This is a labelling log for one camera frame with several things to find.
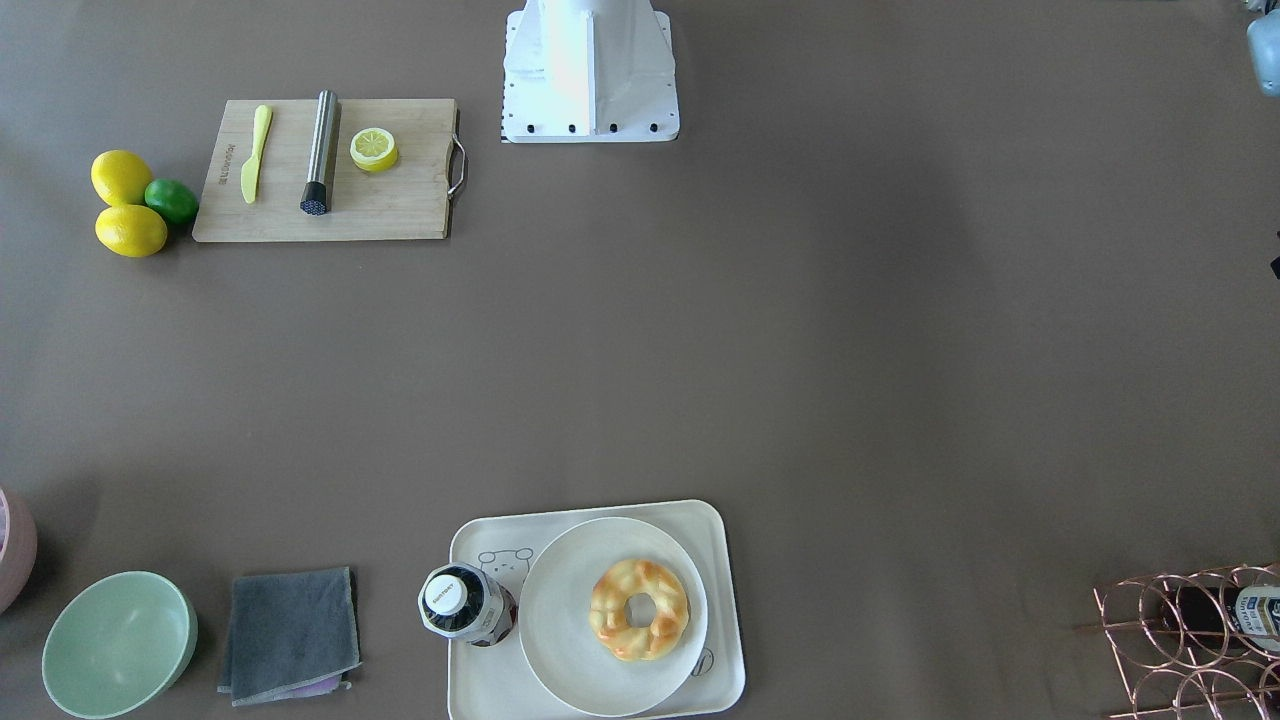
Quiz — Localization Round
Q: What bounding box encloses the twisted glazed donut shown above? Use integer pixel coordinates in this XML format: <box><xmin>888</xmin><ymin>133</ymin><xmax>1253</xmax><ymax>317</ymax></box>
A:
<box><xmin>588</xmin><ymin>559</ymin><xmax>690</xmax><ymax>664</ymax></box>

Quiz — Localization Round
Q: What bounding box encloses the pink bowl with ice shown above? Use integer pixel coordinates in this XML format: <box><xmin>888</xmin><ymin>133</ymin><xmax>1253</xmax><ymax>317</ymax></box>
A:
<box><xmin>1</xmin><ymin>488</ymin><xmax>38</xmax><ymax>612</ymax></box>

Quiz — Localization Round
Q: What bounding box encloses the white rabbit tray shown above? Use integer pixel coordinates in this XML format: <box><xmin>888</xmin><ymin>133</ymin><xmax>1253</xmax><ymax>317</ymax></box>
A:
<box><xmin>448</xmin><ymin>498</ymin><xmax>746</xmax><ymax>719</ymax></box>

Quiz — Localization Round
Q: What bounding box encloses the bamboo cutting board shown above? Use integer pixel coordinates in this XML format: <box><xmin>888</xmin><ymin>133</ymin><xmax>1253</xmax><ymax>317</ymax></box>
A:
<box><xmin>192</xmin><ymin>97</ymin><xmax>460</xmax><ymax>243</ymax></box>

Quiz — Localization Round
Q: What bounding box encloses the steel muddler black tip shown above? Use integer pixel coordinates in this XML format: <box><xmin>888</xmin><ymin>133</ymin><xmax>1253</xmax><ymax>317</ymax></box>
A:
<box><xmin>300</xmin><ymin>88</ymin><xmax>340</xmax><ymax>217</ymax></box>

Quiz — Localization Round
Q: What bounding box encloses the copper wire bottle rack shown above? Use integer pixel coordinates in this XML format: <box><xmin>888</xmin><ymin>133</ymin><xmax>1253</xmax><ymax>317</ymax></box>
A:
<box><xmin>1085</xmin><ymin>562</ymin><xmax>1277</xmax><ymax>719</ymax></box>

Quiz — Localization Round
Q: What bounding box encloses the half lemon slice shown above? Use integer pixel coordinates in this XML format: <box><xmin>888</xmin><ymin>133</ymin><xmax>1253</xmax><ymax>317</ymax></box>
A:
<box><xmin>349</xmin><ymin>127</ymin><xmax>399</xmax><ymax>173</ymax></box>

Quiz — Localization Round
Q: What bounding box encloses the yellow lemon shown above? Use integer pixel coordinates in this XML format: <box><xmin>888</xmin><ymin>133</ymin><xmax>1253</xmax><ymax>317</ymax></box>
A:
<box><xmin>93</xmin><ymin>205</ymin><xmax>169</xmax><ymax>258</ymax></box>
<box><xmin>90</xmin><ymin>149</ymin><xmax>154</xmax><ymax>208</ymax></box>

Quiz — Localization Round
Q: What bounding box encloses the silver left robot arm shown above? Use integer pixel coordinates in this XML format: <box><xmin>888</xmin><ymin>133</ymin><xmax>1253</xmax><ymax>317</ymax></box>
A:
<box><xmin>1245</xmin><ymin>1</ymin><xmax>1279</xmax><ymax>97</ymax></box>

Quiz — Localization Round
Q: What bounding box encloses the white round plate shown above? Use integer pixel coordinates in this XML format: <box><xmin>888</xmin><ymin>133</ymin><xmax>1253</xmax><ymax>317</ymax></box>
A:
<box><xmin>520</xmin><ymin>518</ymin><xmax>708</xmax><ymax>717</ymax></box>

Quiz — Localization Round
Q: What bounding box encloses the tea bottle in rack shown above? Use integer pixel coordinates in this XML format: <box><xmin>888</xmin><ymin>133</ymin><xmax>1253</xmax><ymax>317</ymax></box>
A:
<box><xmin>1161</xmin><ymin>584</ymin><xmax>1279</xmax><ymax>659</ymax></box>

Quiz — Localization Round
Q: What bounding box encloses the green lime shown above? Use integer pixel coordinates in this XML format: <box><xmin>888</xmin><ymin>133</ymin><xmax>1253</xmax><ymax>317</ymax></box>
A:
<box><xmin>143</xmin><ymin>178</ymin><xmax>200</xmax><ymax>225</ymax></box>

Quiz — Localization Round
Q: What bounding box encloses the dark tea bottle on tray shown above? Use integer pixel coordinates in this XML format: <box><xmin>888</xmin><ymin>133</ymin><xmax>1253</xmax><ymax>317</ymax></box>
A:
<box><xmin>417</xmin><ymin>562</ymin><xmax>518</xmax><ymax>647</ymax></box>

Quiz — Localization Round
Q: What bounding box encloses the yellow plastic knife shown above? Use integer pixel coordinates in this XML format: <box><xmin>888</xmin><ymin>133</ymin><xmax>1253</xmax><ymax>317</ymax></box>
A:
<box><xmin>239</xmin><ymin>104</ymin><xmax>273</xmax><ymax>204</ymax></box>

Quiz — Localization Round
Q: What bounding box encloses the grey folded cloth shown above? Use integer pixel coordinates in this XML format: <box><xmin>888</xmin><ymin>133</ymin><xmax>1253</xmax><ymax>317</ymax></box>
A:
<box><xmin>218</xmin><ymin>566</ymin><xmax>362</xmax><ymax>707</ymax></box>

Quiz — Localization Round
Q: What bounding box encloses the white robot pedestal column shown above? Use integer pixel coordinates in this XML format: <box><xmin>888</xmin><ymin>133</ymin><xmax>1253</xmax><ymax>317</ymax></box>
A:
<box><xmin>500</xmin><ymin>1</ymin><xmax>681</xmax><ymax>143</ymax></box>

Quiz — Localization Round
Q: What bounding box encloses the mint green bowl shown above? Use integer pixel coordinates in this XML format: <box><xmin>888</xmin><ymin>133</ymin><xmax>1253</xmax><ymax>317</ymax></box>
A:
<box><xmin>41</xmin><ymin>571</ymin><xmax>198</xmax><ymax>719</ymax></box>

